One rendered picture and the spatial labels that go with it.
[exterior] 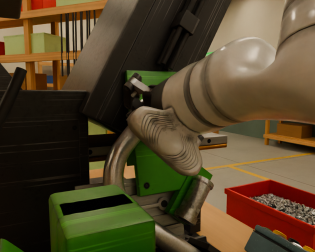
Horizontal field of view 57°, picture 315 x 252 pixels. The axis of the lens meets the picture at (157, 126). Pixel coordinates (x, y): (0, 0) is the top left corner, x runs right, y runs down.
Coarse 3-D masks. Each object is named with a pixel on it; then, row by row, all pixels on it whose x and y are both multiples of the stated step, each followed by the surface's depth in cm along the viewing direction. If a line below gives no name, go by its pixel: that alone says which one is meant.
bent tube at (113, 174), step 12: (132, 132) 44; (120, 144) 43; (132, 144) 44; (108, 156) 43; (120, 156) 42; (108, 168) 42; (120, 168) 42; (108, 180) 41; (120, 180) 42; (156, 228) 43; (156, 240) 43; (168, 240) 44; (180, 240) 45
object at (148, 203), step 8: (88, 184) 45; (96, 184) 46; (128, 184) 47; (128, 192) 48; (136, 192) 48; (168, 192) 51; (136, 200) 48; (144, 200) 49; (152, 200) 49; (160, 200) 49; (168, 200) 50; (144, 208) 48; (152, 208) 49; (160, 208) 49; (152, 216) 48; (160, 216) 49; (168, 216) 50; (168, 224) 50; (176, 224) 50; (176, 232) 50
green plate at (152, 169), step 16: (144, 80) 50; (160, 80) 51; (144, 144) 48; (128, 160) 54; (144, 160) 48; (160, 160) 49; (144, 176) 47; (160, 176) 48; (176, 176) 50; (144, 192) 47; (160, 192) 48
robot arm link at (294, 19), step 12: (288, 0) 18; (300, 0) 17; (312, 0) 16; (288, 12) 18; (300, 12) 16; (312, 12) 16; (288, 24) 17; (300, 24) 16; (312, 24) 15; (288, 36) 17; (276, 48) 18
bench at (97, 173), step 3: (102, 168) 134; (90, 171) 130; (93, 171) 130; (96, 171) 130; (99, 171) 130; (102, 171) 130; (90, 174) 125; (93, 174) 125; (96, 174) 125; (99, 174) 125; (102, 174) 125; (90, 177) 121; (93, 177) 121
